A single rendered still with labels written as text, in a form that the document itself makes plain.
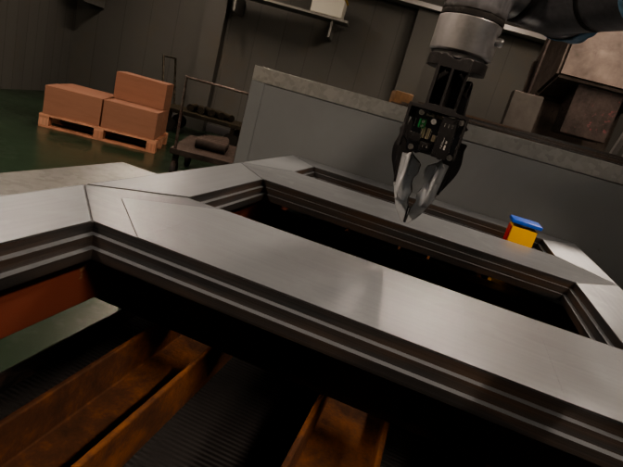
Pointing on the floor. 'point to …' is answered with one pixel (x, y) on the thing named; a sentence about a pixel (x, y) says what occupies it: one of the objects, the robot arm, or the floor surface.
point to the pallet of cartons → (112, 110)
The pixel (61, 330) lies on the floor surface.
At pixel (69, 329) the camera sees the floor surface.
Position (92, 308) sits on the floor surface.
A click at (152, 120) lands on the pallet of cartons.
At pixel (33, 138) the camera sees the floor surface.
